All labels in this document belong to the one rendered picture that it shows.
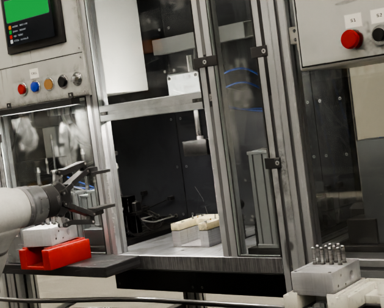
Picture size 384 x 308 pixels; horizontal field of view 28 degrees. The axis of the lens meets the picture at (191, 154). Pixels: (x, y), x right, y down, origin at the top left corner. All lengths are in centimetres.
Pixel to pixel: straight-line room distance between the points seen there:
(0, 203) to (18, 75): 83
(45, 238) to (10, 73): 56
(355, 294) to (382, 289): 6
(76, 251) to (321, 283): 83
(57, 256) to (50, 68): 55
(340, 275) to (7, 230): 70
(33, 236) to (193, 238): 45
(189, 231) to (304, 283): 67
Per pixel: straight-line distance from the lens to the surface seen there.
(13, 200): 166
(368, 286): 166
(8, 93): 245
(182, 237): 219
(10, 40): 239
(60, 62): 226
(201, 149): 218
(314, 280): 160
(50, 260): 212
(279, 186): 184
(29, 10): 232
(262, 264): 191
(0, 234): 166
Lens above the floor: 128
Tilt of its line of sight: 3 degrees down
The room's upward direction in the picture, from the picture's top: 7 degrees counter-clockwise
